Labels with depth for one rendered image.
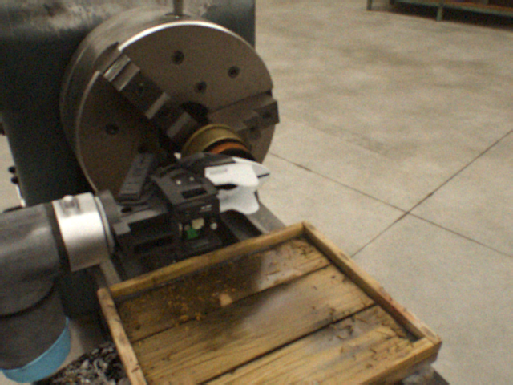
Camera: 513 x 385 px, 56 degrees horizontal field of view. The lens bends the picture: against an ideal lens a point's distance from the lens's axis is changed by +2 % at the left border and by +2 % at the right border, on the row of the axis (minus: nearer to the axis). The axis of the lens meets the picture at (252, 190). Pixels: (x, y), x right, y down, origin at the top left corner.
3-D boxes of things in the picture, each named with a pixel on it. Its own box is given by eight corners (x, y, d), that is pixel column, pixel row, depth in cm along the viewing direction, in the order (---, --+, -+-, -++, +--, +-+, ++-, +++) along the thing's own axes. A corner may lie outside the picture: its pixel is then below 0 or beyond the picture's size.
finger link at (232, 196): (287, 210, 59) (220, 232, 55) (264, 188, 64) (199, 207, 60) (288, 189, 58) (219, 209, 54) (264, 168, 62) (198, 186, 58)
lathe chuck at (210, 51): (74, 212, 78) (50, 6, 63) (244, 182, 93) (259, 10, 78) (86, 241, 71) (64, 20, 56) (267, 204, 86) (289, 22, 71)
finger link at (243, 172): (288, 189, 58) (219, 209, 54) (264, 168, 62) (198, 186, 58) (288, 167, 56) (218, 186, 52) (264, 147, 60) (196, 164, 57)
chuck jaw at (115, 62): (155, 125, 71) (92, 70, 64) (178, 100, 71) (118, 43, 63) (183, 155, 63) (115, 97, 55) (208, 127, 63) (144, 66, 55)
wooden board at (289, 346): (100, 310, 70) (96, 289, 68) (305, 237, 85) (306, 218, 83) (174, 508, 47) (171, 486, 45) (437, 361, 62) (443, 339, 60)
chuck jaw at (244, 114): (195, 103, 73) (261, 80, 77) (201, 132, 76) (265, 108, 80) (227, 130, 65) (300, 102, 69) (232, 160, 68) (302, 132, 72)
